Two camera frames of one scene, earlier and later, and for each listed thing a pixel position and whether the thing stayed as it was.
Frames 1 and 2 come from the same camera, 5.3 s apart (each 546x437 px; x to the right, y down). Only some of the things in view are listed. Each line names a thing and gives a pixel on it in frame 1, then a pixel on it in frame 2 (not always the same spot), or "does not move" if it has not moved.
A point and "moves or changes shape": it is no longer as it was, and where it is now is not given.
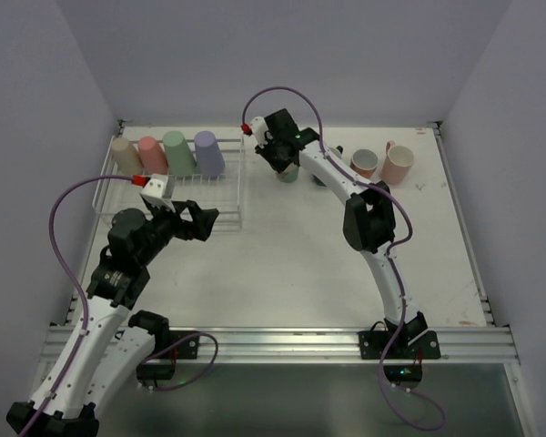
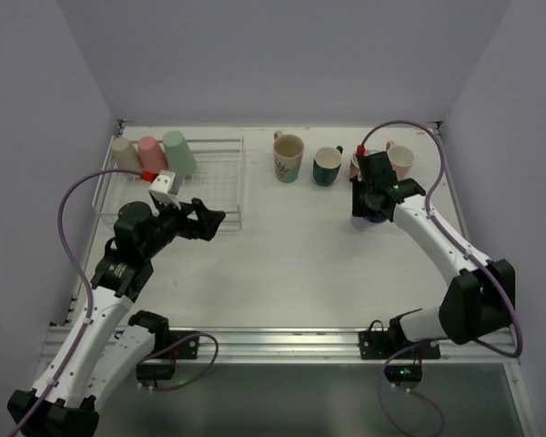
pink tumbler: (152, 157) does not move
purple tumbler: (209, 157) moves or changes shape
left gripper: (182, 219) does not move
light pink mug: (398, 162) does not move
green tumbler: (180, 160) does not move
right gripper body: (279, 159) to (361, 209)
